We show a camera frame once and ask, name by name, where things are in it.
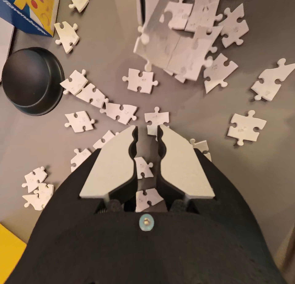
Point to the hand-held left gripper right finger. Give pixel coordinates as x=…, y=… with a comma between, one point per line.
x=184, y=171

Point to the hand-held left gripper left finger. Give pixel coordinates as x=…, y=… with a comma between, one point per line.
x=110, y=171

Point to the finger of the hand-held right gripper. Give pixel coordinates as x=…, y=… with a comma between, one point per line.
x=141, y=4
x=159, y=7

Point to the white two-knob puzzle piece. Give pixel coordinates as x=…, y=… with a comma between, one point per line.
x=156, y=117

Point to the white puzzle pieces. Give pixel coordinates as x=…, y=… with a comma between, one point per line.
x=139, y=81

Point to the blue puzzle box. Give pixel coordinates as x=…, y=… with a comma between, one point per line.
x=23, y=23

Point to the black round stand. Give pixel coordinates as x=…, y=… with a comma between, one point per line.
x=27, y=81

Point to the person's beige trousers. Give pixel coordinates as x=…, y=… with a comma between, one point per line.
x=288, y=247

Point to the yellow box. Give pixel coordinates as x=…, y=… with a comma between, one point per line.
x=10, y=254

